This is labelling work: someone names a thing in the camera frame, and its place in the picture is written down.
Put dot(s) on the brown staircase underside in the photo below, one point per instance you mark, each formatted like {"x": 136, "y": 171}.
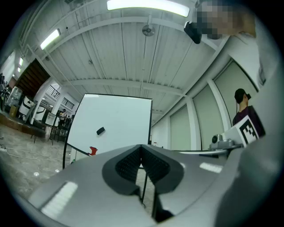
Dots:
{"x": 33, "y": 77}

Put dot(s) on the small ceiling tube light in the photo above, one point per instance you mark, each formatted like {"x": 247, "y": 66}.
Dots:
{"x": 21, "y": 61}

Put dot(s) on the round metal ceiling fixture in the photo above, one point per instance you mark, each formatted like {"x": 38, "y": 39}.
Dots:
{"x": 148, "y": 30}

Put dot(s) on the black metal railing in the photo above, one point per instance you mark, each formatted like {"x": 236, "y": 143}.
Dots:
{"x": 55, "y": 91}

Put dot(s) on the glass display case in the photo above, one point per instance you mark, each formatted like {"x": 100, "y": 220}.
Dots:
{"x": 50, "y": 118}

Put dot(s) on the white machine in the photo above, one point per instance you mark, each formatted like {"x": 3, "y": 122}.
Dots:
{"x": 27, "y": 106}

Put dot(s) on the white whiteboard with black frame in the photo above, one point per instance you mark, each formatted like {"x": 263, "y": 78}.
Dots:
{"x": 115, "y": 117}

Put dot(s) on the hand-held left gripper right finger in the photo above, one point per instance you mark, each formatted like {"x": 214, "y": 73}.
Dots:
{"x": 195, "y": 177}

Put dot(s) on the person's head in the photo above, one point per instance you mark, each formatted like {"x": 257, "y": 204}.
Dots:
{"x": 224, "y": 17}

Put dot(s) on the black head-worn camera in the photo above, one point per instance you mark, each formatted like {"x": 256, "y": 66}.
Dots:
{"x": 193, "y": 32}

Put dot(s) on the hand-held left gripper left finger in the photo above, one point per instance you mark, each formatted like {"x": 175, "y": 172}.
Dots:
{"x": 84, "y": 199}

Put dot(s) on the person's light grey shirt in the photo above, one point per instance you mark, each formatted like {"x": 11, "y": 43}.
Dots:
{"x": 246, "y": 53}

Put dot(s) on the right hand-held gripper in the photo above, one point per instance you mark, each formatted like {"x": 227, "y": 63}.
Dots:
{"x": 233, "y": 135}

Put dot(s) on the long ceiling tube light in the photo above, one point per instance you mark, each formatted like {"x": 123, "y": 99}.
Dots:
{"x": 146, "y": 6}
{"x": 50, "y": 39}

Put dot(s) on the black metal table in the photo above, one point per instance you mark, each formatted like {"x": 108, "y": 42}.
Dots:
{"x": 44, "y": 130}

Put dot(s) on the red white whiteboard eraser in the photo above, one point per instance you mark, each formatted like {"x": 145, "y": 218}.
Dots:
{"x": 93, "y": 150}

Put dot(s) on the black magnetic eraser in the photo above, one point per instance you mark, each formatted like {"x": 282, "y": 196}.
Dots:
{"x": 100, "y": 130}

